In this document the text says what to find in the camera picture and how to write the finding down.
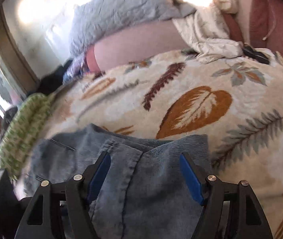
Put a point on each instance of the black clothing pile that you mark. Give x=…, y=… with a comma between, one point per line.
x=51, y=82

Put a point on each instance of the green patterned blanket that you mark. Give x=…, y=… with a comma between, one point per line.
x=22, y=133

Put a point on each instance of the leaf pattern fleece blanket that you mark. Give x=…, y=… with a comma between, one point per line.
x=237, y=103

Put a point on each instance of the grey quilted pillow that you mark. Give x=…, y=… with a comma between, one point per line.
x=100, y=18

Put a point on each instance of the purple plastic bag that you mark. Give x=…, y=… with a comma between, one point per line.
x=77, y=68

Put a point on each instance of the blue denim pants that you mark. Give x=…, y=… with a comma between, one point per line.
x=144, y=194

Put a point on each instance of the white crumpled floral sheet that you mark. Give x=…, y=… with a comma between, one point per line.
x=206, y=31

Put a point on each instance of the pink long bolster pillow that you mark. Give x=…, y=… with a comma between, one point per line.
x=134, y=44

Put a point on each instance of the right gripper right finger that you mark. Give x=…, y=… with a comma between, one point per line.
x=229, y=210

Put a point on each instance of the black sunglasses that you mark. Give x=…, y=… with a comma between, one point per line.
x=254, y=54

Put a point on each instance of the wooden window frame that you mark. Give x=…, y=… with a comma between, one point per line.
x=12, y=62

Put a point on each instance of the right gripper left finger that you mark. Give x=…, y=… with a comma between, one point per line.
x=43, y=215

